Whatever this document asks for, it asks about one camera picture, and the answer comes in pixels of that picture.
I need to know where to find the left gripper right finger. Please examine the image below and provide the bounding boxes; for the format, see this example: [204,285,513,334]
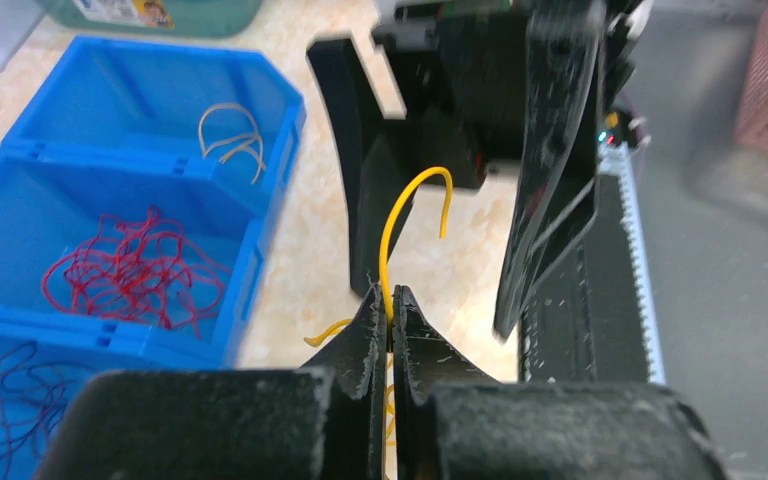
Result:
[393,286,727,479]

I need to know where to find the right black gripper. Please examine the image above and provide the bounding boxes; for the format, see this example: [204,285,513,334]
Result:
[306,1,648,340]

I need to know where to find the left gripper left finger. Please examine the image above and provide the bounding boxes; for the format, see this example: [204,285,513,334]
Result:
[35,286,387,479]

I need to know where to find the yellow wire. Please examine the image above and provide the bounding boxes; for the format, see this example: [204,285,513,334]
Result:
[197,102,455,480]

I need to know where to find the red wire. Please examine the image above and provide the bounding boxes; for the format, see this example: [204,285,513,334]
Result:
[40,205,233,339]

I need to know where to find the purple thin wires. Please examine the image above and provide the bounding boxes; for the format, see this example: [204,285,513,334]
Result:
[0,331,77,478]

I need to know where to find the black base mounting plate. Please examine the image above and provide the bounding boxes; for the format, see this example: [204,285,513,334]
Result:
[517,175,651,382]

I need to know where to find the blue three-compartment plastic bin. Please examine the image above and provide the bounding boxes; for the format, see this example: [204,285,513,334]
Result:
[0,36,306,479]

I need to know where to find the teal translucent plastic tub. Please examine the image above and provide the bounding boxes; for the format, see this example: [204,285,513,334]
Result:
[38,0,263,39]

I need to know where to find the white cable duct strip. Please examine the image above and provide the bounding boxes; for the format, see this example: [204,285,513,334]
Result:
[599,143,667,386]

